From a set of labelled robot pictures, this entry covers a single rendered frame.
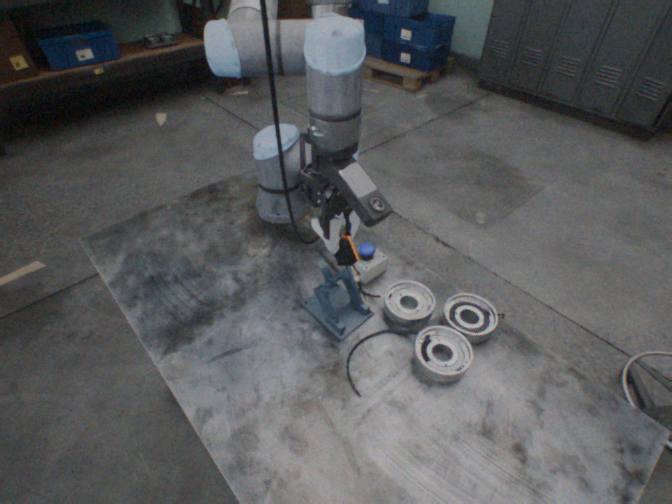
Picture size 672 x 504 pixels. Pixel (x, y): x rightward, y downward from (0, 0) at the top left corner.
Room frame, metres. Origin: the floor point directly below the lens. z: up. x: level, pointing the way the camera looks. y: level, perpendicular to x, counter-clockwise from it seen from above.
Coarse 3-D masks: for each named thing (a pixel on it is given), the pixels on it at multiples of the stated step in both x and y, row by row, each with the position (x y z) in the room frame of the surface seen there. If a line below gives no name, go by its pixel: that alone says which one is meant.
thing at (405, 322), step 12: (396, 288) 0.57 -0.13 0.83; (408, 288) 0.57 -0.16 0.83; (420, 288) 0.57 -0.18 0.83; (384, 300) 0.53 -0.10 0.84; (396, 300) 0.53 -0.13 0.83; (408, 300) 0.55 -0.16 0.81; (420, 300) 0.53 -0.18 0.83; (432, 300) 0.53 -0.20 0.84; (408, 312) 0.50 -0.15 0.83; (432, 312) 0.50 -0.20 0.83; (396, 324) 0.49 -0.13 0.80; (408, 324) 0.48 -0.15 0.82; (420, 324) 0.48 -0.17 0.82
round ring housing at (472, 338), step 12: (456, 300) 0.53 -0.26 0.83; (468, 300) 0.53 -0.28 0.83; (480, 300) 0.53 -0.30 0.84; (444, 312) 0.49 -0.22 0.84; (456, 312) 0.50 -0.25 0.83; (468, 312) 0.51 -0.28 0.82; (480, 312) 0.50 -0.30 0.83; (492, 312) 0.50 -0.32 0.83; (444, 324) 0.48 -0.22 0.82; (468, 324) 0.47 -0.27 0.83; (480, 324) 0.47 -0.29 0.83; (492, 324) 0.47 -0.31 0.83; (468, 336) 0.44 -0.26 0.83; (480, 336) 0.44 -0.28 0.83
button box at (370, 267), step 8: (360, 256) 0.65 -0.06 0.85; (368, 256) 0.65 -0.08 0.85; (376, 256) 0.65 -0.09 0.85; (384, 256) 0.65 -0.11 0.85; (360, 264) 0.63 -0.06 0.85; (368, 264) 0.63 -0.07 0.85; (376, 264) 0.63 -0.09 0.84; (384, 264) 0.65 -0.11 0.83; (360, 272) 0.62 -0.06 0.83; (368, 272) 0.61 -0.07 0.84; (376, 272) 0.63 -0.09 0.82; (360, 280) 0.62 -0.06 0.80; (368, 280) 0.61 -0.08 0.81
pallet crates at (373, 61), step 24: (360, 0) 4.57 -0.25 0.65; (384, 0) 4.38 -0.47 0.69; (408, 0) 4.22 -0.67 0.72; (384, 24) 4.37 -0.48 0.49; (408, 24) 4.18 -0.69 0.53; (432, 24) 4.01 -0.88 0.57; (384, 48) 4.35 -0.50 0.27; (408, 48) 4.16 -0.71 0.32; (432, 48) 4.01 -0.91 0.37; (408, 72) 4.02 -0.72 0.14; (432, 72) 4.10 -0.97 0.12
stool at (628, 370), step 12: (636, 360) 0.73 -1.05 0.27; (624, 372) 0.68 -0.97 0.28; (636, 372) 0.79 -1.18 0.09; (648, 372) 0.69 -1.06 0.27; (624, 384) 0.64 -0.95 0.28; (636, 384) 0.74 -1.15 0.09; (636, 396) 0.70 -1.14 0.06; (648, 396) 0.69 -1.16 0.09; (648, 408) 0.56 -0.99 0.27; (660, 408) 0.56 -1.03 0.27; (660, 420) 0.58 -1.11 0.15
